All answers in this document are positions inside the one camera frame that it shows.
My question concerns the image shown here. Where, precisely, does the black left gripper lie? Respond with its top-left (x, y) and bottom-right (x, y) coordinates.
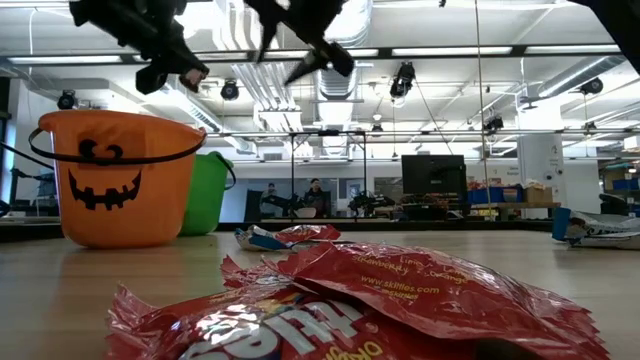
top-left (69, 0), bottom-right (210, 96)

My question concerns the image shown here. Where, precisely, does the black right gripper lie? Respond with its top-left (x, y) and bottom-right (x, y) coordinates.
top-left (244, 0), bottom-right (355, 86)

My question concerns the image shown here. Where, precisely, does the orange jack-o-lantern bucket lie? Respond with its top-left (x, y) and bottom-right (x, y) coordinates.
top-left (27, 109), bottom-right (207, 250)

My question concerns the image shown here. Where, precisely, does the red Skittles pack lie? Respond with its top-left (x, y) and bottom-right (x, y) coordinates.
top-left (103, 282), bottom-right (501, 360)
top-left (219, 254), bottom-right (301, 296)
top-left (277, 224), bottom-right (342, 246)
top-left (264, 241), bottom-right (612, 360)

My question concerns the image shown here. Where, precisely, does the green plastic bucket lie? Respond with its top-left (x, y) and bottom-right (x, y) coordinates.
top-left (178, 151), bottom-right (237, 237)

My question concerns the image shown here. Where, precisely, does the person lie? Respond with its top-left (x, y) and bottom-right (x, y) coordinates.
top-left (259, 182), bottom-right (281, 217)
top-left (304, 178), bottom-right (331, 217)

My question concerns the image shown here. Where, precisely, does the black monitor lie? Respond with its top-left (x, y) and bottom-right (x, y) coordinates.
top-left (401, 154), bottom-right (469, 197)

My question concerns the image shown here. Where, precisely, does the thin tan pole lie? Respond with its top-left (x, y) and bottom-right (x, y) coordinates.
top-left (473, 0), bottom-right (494, 221)

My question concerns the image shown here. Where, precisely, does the blue storage bin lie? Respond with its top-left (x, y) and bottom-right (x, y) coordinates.
top-left (468, 186), bottom-right (526, 205)

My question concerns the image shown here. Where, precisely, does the wooden background table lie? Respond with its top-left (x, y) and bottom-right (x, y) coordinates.
top-left (399, 199), bottom-right (562, 222)

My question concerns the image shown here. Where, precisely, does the cardboard box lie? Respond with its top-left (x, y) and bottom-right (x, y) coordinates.
top-left (524, 185), bottom-right (555, 205)

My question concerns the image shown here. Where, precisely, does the wide silver ventilation duct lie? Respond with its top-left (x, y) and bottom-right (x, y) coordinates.
top-left (304, 0), bottom-right (375, 157)

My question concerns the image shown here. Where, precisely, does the black background rig frame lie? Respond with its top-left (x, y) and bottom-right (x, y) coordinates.
top-left (287, 128), bottom-right (371, 222)

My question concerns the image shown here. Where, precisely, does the long black light rail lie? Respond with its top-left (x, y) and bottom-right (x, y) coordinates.
top-left (0, 43), bottom-right (624, 66)

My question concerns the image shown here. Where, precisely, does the thin black cable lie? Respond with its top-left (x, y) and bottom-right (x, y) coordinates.
top-left (0, 140), bottom-right (55, 170)

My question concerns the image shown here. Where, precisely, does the black aluminium table frame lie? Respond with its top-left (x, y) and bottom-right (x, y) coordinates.
top-left (0, 219), bottom-right (556, 244)

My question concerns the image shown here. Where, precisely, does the slim silver ventilation duct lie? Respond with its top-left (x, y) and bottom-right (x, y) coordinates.
top-left (537, 54), bottom-right (629, 99)

